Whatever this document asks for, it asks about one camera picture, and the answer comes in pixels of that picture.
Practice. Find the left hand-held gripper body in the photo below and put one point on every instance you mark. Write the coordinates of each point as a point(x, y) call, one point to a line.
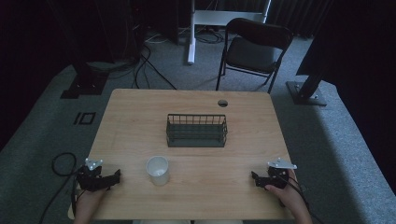
point(89, 180)

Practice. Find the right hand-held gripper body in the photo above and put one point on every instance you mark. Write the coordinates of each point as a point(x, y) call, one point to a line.
point(278, 177)

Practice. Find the person's right hand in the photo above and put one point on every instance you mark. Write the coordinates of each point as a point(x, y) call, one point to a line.
point(288, 194)

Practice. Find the person's left hand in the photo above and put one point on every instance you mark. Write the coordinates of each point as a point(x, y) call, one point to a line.
point(88, 200)

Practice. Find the translucent white plastic cup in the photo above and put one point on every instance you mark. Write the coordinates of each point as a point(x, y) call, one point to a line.
point(158, 172)

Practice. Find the black stand with bolted base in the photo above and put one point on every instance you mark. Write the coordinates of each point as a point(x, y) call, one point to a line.
point(306, 91)

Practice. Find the black folding chair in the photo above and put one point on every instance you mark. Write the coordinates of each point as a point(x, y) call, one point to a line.
point(252, 54)

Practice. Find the dark curtain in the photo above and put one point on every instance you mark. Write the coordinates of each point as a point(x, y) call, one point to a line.
point(295, 15)

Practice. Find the black stand with base plate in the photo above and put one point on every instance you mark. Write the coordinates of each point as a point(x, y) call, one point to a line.
point(85, 84)

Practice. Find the white desk frame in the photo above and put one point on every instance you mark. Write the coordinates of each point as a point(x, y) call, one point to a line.
point(194, 18)

